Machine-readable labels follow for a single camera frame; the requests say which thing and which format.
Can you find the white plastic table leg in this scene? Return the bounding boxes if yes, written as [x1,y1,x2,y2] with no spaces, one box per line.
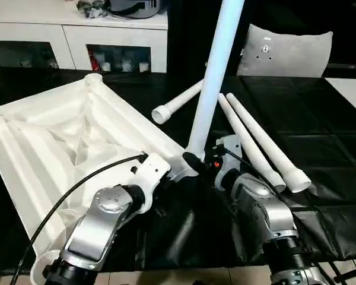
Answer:
[218,93,287,194]
[187,0,246,162]
[152,79,205,125]
[227,92,313,193]

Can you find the grey bag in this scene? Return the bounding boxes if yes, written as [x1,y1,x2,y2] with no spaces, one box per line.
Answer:
[110,0,168,18]

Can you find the tangled small items pile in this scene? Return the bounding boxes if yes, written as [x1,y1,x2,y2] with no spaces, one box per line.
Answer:
[77,0,112,18]

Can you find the black work mat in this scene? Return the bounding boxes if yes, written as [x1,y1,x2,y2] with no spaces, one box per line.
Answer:
[0,65,356,277]

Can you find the white cabinet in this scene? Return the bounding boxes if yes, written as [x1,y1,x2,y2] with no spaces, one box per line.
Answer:
[0,0,169,73]

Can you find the white plastic table top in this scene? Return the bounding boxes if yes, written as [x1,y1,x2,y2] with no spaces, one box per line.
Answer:
[0,72,198,285]

